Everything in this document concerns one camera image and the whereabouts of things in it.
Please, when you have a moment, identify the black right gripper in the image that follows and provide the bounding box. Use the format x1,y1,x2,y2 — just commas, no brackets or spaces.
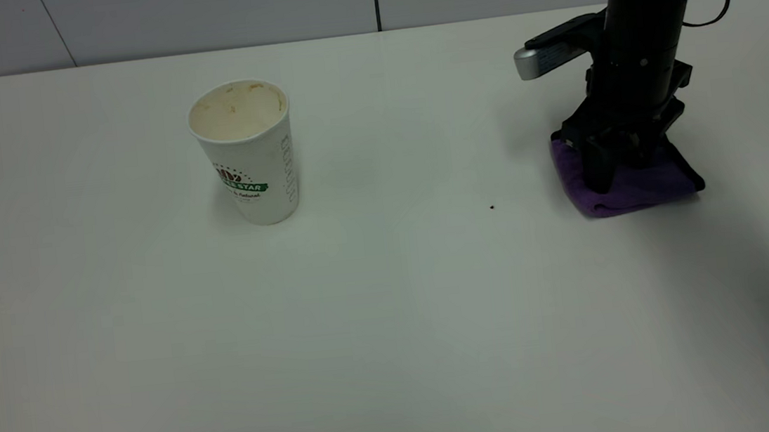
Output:
554,56,704,197

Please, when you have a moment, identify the purple cloth with black trim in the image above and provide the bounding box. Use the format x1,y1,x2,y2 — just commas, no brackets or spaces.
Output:
551,122,707,222

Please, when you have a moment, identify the white paper cup green logo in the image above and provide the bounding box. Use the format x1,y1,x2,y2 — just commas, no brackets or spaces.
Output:
184,76,303,233

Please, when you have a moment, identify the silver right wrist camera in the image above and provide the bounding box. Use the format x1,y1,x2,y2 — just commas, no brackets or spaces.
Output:
511,11,614,83

